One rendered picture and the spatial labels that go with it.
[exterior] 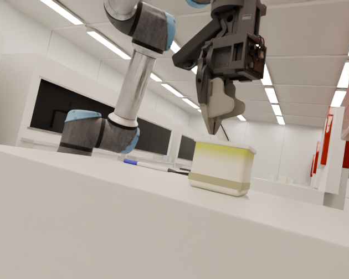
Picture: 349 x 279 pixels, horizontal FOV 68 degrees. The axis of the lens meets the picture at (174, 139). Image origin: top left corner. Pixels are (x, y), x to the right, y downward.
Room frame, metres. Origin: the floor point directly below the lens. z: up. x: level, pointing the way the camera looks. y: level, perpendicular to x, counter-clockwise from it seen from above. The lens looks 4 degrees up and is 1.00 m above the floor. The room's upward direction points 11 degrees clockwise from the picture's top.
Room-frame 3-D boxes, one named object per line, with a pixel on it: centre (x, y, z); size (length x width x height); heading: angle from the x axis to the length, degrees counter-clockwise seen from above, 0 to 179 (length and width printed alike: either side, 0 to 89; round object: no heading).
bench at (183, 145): (8.05, -0.28, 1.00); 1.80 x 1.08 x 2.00; 152
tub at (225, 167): (0.37, -0.08, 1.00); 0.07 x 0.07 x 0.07; 65
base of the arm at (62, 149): (0.95, 0.35, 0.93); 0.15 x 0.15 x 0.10
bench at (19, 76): (4.15, 1.76, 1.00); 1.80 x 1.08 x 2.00; 152
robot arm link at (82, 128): (0.95, 0.34, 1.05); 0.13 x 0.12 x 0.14; 113
